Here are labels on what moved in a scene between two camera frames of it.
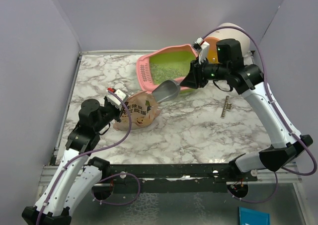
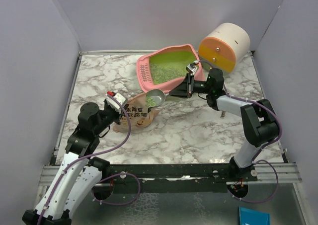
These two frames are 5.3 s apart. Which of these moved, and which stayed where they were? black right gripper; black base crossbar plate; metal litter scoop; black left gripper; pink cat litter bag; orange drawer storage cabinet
Moved: black right gripper; metal litter scoop
Stayed: pink cat litter bag; black base crossbar plate; black left gripper; orange drawer storage cabinet
